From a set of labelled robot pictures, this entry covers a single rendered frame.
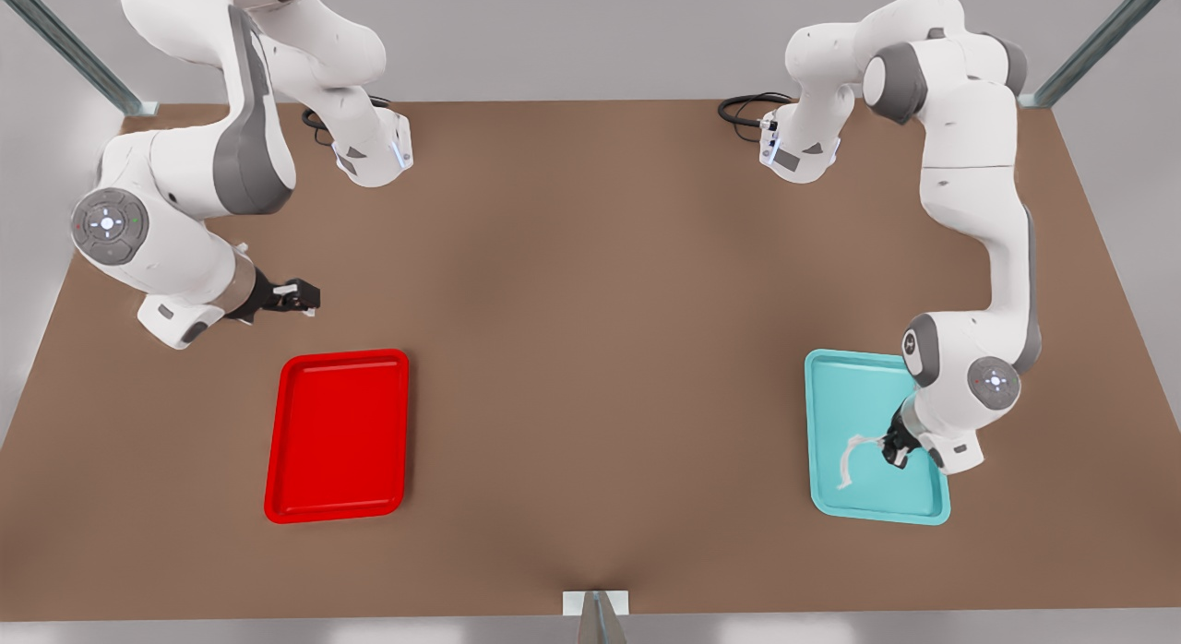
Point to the white drainage pipe clamp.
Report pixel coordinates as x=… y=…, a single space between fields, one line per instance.
x=852 y=456

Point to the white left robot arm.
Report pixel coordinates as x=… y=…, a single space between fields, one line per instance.
x=969 y=164

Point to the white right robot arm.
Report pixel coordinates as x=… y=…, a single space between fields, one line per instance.
x=184 y=173

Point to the teal rectangular tray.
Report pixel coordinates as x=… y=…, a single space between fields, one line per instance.
x=858 y=432

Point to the red rectangular tray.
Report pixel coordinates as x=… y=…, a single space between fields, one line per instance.
x=338 y=435

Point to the silver frame post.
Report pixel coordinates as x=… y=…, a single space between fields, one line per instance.
x=598 y=618
x=1098 y=42
x=74 y=46

